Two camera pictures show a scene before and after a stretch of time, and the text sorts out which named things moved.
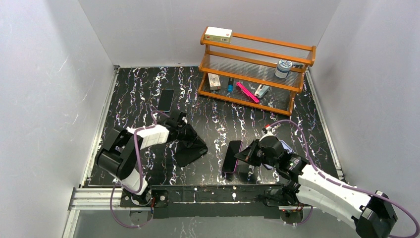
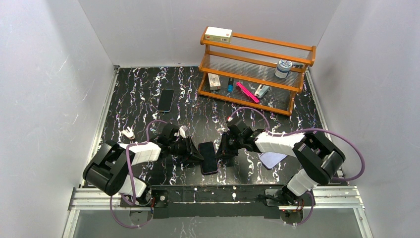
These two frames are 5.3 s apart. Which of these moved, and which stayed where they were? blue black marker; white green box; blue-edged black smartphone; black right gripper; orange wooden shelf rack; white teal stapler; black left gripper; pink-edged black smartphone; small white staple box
Moved: pink-edged black smartphone; black left gripper; black right gripper
Stayed: blue-edged black smartphone; orange wooden shelf rack; white green box; small white staple box; blue black marker; white teal stapler
